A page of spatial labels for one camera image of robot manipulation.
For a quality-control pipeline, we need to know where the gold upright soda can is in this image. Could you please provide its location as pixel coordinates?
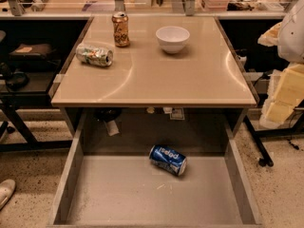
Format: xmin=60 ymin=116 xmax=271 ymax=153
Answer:
xmin=112 ymin=11 xmax=130 ymax=48

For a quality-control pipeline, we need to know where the black desk frame right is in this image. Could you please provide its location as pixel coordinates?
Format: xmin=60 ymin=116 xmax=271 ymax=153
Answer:
xmin=243 ymin=111 xmax=304 ymax=167

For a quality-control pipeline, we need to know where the white ceramic bowl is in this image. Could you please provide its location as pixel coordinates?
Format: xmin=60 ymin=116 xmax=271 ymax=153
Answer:
xmin=156 ymin=26 xmax=190 ymax=54

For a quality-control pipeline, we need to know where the green white lying can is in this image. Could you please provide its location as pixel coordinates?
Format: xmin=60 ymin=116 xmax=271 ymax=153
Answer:
xmin=75 ymin=44 xmax=113 ymax=67

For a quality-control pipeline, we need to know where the beige counter cabinet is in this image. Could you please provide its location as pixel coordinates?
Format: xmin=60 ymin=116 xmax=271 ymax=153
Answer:
xmin=52 ymin=14 xmax=257 ymax=129

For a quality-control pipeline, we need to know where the open grey drawer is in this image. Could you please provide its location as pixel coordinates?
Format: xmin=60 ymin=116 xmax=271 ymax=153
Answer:
xmin=47 ymin=109 xmax=263 ymax=228

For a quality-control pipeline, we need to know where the white shoe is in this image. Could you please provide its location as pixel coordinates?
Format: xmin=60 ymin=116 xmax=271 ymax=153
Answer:
xmin=0 ymin=179 xmax=16 ymax=210

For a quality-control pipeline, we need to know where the blue pepsi can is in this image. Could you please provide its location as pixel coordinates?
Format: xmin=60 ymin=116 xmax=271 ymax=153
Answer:
xmin=149 ymin=145 xmax=187 ymax=176

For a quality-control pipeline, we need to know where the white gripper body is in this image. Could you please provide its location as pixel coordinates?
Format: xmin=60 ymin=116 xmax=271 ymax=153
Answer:
xmin=277 ymin=0 xmax=304 ymax=64

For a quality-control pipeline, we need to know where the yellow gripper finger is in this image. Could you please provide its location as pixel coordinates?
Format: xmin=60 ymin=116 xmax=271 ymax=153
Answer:
xmin=257 ymin=22 xmax=281 ymax=47
xmin=259 ymin=63 xmax=304 ymax=129

